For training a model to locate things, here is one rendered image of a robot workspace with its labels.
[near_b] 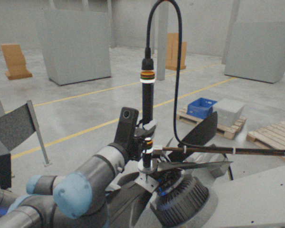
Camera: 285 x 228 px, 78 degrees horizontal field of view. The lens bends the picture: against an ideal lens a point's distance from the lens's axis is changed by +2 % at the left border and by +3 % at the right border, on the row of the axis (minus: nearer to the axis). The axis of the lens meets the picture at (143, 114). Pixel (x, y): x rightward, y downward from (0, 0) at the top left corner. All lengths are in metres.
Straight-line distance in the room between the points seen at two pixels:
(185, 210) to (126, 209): 0.22
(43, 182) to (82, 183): 0.46
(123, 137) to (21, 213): 0.25
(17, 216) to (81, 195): 0.13
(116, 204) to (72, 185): 0.35
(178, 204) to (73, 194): 0.46
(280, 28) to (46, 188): 7.39
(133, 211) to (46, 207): 0.29
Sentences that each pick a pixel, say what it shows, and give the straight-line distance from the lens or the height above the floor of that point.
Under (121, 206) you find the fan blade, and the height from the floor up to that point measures 1.19.
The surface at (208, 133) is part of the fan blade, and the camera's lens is 0.91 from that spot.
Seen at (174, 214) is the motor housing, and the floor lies 1.11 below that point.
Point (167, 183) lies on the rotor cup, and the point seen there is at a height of 1.19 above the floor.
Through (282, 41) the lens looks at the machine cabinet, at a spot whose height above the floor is 1.37.
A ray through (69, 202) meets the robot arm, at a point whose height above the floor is 1.47.
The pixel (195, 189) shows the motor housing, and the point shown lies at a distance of 0.77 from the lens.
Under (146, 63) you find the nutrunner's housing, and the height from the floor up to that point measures 1.66.
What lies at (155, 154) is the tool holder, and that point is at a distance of 0.64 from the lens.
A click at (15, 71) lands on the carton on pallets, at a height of 0.28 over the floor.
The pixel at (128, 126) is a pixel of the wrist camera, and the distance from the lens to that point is 0.46.
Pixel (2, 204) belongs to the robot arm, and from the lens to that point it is 0.63.
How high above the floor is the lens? 1.74
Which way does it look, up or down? 26 degrees down
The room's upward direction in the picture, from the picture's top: straight up
